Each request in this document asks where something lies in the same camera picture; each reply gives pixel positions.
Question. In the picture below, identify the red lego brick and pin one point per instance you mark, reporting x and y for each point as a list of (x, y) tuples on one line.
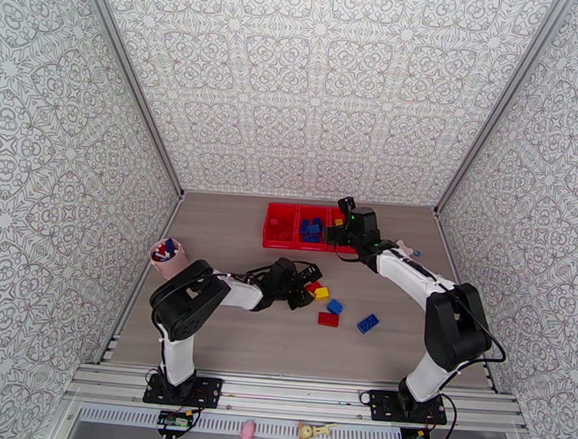
[(284, 234), (287, 222), (312, 287), (275, 223), (328, 319)]

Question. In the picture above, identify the yellow animal toy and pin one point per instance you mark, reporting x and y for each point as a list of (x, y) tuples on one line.
[(307, 433)]

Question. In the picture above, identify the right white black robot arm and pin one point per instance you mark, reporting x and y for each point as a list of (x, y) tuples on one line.
[(426, 379)]

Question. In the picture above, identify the red three-compartment tray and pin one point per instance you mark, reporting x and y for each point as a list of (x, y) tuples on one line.
[(294, 244)]

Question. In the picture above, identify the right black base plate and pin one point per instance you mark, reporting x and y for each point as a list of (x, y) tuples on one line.
[(385, 406)]

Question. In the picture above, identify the blue toy piece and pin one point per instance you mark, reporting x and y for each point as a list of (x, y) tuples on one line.
[(170, 244)]

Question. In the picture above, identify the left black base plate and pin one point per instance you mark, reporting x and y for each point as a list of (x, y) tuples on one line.
[(207, 391)]

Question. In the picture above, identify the aluminium table side rail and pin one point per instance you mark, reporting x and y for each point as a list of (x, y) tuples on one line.
[(490, 379), (135, 294)]

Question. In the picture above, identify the pink soft toy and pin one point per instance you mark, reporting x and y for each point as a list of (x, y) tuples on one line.
[(405, 245)]

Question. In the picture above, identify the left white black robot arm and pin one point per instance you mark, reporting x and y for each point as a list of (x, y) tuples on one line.
[(180, 357)]

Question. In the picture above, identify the pink bucket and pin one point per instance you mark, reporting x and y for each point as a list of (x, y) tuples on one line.
[(165, 262)]

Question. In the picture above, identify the white toy piece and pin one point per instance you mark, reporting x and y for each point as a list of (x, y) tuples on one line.
[(170, 254)]

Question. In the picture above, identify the red toy piece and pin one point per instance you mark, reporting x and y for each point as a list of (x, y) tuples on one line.
[(157, 256)]

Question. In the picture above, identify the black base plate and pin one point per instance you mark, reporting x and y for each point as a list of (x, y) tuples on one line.
[(385, 406), (207, 391)]

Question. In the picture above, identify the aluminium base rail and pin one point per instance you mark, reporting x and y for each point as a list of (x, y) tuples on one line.
[(296, 392)]

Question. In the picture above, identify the pink pig toy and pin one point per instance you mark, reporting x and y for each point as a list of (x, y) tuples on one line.
[(248, 432)]

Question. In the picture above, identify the aluminium frame post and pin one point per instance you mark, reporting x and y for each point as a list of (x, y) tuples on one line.
[(130, 81), (500, 102)]

